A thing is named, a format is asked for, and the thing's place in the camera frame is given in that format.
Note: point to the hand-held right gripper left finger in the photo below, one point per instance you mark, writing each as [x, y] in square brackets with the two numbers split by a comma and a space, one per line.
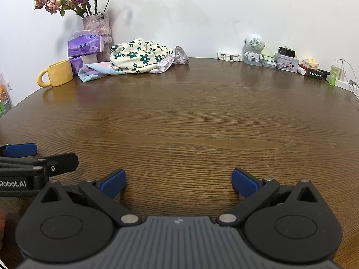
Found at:
[113, 183]

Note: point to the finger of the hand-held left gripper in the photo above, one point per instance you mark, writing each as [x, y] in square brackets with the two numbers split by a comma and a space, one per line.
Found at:
[21, 150]
[61, 162]

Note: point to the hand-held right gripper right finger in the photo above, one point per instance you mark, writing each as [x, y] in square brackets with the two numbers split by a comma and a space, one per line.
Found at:
[244, 183]

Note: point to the cream dress with green flowers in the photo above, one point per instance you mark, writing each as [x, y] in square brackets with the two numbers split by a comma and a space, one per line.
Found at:
[134, 56]

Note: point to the clear plastic organizer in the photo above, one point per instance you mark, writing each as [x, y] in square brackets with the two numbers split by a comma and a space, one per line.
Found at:
[4, 98]

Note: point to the yellow mug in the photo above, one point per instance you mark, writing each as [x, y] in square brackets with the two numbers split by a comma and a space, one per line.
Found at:
[60, 72]

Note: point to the pastel blue purple garment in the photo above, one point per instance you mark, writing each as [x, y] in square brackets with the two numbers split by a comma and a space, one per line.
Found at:
[92, 71]

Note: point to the purple tissue pack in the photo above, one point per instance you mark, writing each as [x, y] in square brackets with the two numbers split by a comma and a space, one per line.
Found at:
[77, 63]
[84, 46]

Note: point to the green white small box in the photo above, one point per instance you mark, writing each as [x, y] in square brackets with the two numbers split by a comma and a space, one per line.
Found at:
[269, 60]

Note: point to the white tube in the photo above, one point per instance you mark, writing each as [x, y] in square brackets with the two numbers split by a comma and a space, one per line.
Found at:
[302, 70]

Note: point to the grey tin box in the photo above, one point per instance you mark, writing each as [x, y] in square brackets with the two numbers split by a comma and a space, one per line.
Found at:
[286, 63]

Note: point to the yellow round container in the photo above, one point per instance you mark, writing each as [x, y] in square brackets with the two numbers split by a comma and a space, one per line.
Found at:
[310, 63]

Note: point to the black charger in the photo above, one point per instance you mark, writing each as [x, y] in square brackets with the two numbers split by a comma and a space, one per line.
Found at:
[286, 51]

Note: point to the white robot speaker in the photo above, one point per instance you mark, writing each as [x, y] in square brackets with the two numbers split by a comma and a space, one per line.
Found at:
[255, 43]

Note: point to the green spray bottle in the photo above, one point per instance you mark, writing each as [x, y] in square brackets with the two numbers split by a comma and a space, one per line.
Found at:
[333, 74]

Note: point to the pink floral garment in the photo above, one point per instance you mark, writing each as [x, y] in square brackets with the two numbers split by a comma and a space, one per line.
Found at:
[182, 56]

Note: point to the white power strip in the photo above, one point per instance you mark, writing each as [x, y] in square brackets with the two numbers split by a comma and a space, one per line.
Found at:
[344, 83]

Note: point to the purple lace vase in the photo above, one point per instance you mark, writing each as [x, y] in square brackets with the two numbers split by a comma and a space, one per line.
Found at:
[96, 23]

